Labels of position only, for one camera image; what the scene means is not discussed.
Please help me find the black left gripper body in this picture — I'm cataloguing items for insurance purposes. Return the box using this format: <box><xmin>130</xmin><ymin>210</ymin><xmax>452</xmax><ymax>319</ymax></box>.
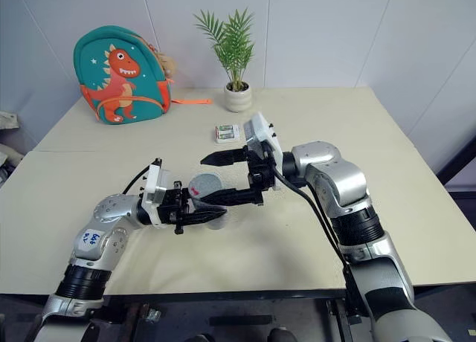
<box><xmin>159</xmin><ymin>180</ymin><xmax>195</xmax><ymax>236</ymax></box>

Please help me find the small white open box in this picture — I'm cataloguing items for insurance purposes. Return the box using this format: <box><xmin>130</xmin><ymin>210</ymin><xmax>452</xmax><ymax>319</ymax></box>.
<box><xmin>213</xmin><ymin>123</ymin><xmax>242</xmax><ymax>145</ymax></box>

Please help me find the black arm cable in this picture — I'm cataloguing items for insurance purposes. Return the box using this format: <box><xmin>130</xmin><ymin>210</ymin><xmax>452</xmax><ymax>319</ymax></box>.
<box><xmin>271</xmin><ymin>166</ymin><xmax>353</xmax><ymax>272</ymax></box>
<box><xmin>122</xmin><ymin>158</ymin><xmax>163</xmax><ymax>195</ymax></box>

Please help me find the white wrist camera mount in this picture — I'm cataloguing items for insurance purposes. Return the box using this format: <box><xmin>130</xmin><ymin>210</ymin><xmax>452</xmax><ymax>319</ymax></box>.
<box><xmin>242</xmin><ymin>111</ymin><xmax>284</xmax><ymax>193</ymax></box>
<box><xmin>141</xmin><ymin>158</ymin><xmax>176</xmax><ymax>230</ymax></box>

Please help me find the white bundled object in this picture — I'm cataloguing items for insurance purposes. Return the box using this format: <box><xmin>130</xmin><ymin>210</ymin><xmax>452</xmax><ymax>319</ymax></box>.
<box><xmin>0</xmin><ymin>143</ymin><xmax>23</xmax><ymax>187</ymax></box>

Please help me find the green artificial palm plant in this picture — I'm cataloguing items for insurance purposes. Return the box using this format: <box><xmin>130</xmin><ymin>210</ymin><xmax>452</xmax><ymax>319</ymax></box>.
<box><xmin>193</xmin><ymin>7</ymin><xmax>256</xmax><ymax>92</ymax></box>

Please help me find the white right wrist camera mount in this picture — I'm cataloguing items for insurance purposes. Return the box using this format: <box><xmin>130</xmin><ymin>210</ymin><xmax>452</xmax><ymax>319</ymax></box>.
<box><xmin>242</xmin><ymin>111</ymin><xmax>284</xmax><ymax>193</ymax></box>

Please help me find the white sticker with blue writing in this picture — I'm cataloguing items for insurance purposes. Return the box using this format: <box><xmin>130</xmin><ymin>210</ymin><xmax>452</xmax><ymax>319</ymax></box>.
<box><xmin>79</xmin><ymin>228</ymin><xmax>105</xmax><ymax>249</ymax></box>

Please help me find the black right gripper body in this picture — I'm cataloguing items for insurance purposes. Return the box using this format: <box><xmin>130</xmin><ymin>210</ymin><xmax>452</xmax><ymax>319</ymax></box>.
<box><xmin>242</xmin><ymin>142</ymin><xmax>279</xmax><ymax>207</ymax></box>

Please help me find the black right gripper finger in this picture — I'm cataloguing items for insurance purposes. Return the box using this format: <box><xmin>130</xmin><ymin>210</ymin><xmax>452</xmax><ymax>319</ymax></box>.
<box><xmin>199</xmin><ymin>187</ymin><xmax>264</xmax><ymax>209</ymax></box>
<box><xmin>199</xmin><ymin>146</ymin><xmax>249</xmax><ymax>168</ymax></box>

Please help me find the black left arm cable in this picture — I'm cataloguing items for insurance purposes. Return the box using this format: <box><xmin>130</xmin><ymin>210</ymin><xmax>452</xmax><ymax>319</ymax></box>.
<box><xmin>122</xmin><ymin>158</ymin><xmax>163</xmax><ymax>195</ymax></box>

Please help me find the teal dinosaur backpack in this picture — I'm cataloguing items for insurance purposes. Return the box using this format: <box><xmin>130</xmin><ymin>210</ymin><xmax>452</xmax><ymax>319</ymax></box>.
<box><xmin>73</xmin><ymin>25</ymin><xmax>213</xmax><ymax>126</ymax></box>

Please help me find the white ribbed plant pot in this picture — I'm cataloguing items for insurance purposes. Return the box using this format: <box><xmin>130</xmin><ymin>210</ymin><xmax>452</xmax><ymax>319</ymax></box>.
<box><xmin>223</xmin><ymin>81</ymin><xmax>253</xmax><ymax>114</ymax></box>

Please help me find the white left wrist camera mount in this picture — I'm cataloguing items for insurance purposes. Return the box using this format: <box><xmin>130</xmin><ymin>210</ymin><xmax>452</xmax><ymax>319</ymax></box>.
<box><xmin>141</xmin><ymin>158</ymin><xmax>176</xmax><ymax>230</ymax></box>

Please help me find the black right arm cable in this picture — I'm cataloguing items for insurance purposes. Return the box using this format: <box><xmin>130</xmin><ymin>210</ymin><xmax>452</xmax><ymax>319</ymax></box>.
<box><xmin>271</xmin><ymin>166</ymin><xmax>353</xmax><ymax>272</ymax></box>

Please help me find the dark metal table frame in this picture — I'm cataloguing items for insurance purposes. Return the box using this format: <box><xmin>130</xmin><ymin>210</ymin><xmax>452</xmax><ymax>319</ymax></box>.
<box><xmin>85</xmin><ymin>286</ymin><xmax>358</xmax><ymax>342</ymax></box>

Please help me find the dark rounded shape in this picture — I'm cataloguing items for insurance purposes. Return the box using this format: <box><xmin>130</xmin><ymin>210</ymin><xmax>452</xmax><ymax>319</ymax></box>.
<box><xmin>268</xmin><ymin>327</ymin><xmax>298</xmax><ymax>342</ymax></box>

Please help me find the grey round jar lid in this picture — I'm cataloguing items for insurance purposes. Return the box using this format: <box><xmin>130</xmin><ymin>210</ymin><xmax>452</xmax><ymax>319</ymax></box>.
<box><xmin>187</xmin><ymin>172</ymin><xmax>221</xmax><ymax>200</ymax></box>

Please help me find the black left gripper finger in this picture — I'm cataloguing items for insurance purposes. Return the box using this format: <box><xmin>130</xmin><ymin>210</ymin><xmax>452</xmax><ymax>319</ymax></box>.
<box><xmin>183</xmin><ymin>207</ymin><xmax>228</xmax><ymax>227</ymax></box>

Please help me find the beige crumpled bag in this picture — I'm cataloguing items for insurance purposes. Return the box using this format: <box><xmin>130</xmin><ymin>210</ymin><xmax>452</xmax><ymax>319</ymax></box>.
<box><xmin>0</xmin><ymin>110</ymin><xmax>22</xmax><ymax>131</ymax></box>

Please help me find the beige plush keychain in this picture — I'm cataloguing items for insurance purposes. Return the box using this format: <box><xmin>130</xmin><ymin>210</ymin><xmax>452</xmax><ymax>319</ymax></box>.
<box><xmin>155</xmin><ymin>48</ymin><xmax>178</xmax><ymax>79</ymax></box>

